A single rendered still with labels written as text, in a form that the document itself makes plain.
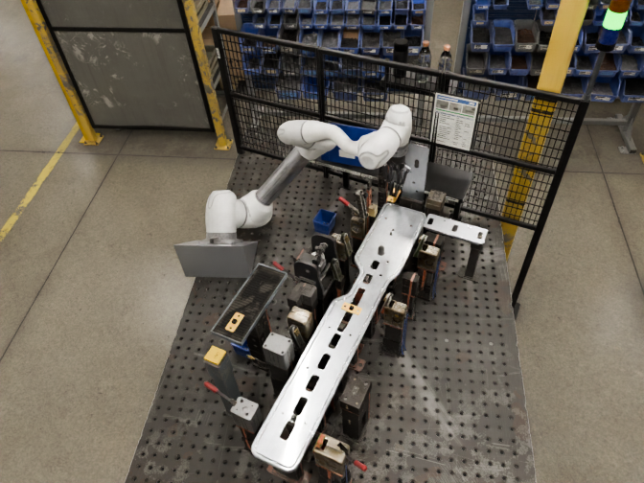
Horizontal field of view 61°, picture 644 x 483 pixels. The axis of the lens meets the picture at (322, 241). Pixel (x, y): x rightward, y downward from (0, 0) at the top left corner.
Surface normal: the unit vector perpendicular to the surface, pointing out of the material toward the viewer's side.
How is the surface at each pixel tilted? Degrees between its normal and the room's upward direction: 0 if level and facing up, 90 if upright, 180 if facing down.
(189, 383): 0
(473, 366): 0
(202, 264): 90
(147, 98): 94
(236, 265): 90
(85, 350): 0
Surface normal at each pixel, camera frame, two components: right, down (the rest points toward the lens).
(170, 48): -0.12, 0.74
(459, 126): -0.43, 0.69
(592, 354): -0.05, -0.67
